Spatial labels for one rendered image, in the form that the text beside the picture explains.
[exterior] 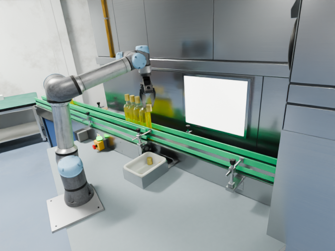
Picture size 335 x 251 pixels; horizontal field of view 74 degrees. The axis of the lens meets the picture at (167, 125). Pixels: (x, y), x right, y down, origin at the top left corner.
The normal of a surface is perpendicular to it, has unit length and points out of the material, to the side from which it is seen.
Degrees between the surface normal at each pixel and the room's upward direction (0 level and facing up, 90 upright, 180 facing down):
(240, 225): 0
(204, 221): 0
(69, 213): 1
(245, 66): 90
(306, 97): 90
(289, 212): 90
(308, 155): 90
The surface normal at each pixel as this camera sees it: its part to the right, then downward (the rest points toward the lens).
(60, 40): 0.53, 0.30
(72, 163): 0.00, -0.86
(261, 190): -0.65, 0.35
